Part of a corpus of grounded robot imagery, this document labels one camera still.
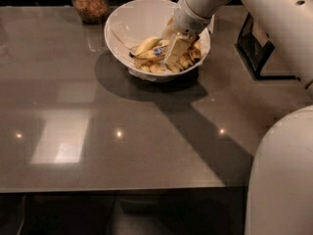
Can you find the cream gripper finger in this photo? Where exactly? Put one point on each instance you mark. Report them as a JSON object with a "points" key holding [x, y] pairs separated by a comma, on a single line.
{"points": [[170, 30], [178, 45]]}

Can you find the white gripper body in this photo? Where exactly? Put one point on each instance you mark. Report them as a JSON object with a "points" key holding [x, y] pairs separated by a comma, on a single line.
{"points": [[190, 18]]}

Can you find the dark bruised banana with sticker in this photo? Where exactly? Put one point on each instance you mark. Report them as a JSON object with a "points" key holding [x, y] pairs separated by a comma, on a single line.
{"points": [[154, 54]]}

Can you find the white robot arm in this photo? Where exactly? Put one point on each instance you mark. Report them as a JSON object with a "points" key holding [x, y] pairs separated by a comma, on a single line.
{"points": [[279, 198]]}

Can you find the yellow banana bunch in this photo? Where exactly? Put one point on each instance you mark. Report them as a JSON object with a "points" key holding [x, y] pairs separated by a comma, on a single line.
{"points": [[186, 61]]}

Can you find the white ceramic bowl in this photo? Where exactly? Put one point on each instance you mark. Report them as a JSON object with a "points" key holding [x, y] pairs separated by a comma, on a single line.
{"points": [[133, 22]]}

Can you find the left glass jar of nuts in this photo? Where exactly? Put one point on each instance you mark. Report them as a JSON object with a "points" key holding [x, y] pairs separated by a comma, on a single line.
{"points": [[92, 11]]}

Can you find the black wire bread basket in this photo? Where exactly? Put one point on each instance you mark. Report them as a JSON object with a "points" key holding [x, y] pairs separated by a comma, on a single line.
{"points": [[254, 53]]}

